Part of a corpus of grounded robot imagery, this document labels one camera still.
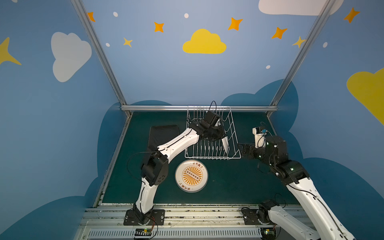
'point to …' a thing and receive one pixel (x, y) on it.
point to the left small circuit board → (143, 232)
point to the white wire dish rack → (226, 148)
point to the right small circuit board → (268, 233)
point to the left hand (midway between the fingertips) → (226, 132)
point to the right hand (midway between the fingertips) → (247, 142)
